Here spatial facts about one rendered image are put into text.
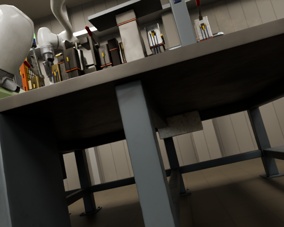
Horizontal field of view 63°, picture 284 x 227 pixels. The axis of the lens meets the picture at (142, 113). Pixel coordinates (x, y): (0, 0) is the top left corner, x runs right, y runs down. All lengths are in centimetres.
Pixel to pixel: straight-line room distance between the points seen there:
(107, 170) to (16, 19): 293
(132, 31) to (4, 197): 87
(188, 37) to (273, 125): 269
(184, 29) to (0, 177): 92
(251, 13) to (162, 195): 360
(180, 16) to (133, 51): 27
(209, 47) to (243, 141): 295
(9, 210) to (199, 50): 66
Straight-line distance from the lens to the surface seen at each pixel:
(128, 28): 121
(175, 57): 62
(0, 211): 77
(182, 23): 116
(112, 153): 357
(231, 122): 349
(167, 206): 65
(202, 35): 131
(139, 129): 63
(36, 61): 168
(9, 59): 95
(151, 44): 132
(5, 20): 96
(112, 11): 124
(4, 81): 96
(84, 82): 65
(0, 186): 76
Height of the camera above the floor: 47
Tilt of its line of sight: 8 degrees up
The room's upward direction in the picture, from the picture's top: 13 degrees counter-clockwise
